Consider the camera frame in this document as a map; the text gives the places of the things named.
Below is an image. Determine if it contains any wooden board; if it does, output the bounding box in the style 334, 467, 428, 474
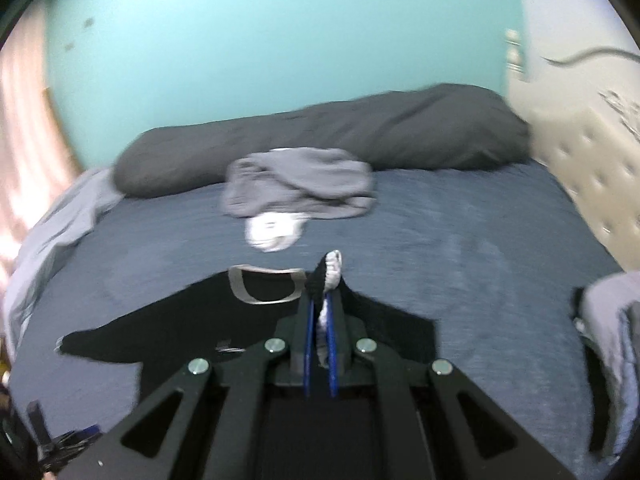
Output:
42, 87, 83, 171

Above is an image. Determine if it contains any white garment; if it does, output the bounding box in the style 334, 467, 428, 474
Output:
245, 210, 306, 253

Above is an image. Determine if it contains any light grey blanket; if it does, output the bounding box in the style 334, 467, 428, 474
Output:
0, 167, 126, 361

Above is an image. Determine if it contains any pile of folded clothes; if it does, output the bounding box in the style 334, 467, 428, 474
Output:
570, 270, 640, 466

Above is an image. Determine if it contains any pink curtain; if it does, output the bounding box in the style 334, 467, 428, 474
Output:
0, 15, 83, 281

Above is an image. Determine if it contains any grey sweatshirt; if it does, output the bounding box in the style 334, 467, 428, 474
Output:
220, 147, 377, 221

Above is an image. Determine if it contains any black sweater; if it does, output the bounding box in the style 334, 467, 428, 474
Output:
55, 250, 442, 411

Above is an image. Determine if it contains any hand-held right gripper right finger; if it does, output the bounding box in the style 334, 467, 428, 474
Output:
327, 285, 576, 480

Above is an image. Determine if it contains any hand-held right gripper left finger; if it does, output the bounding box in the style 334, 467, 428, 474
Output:
52, 290, 315, 480

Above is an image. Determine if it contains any dark grey long pillow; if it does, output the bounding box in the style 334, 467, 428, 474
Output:
112, 82, 532, 198

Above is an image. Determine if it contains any cream tufted headboard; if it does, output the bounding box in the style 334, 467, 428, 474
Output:
505, 27, 640, 276

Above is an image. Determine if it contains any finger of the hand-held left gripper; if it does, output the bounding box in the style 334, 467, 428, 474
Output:
57, 424, 103, 450

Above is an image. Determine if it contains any bed with blue sheet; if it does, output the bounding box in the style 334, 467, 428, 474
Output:
7, 160, 631, 480

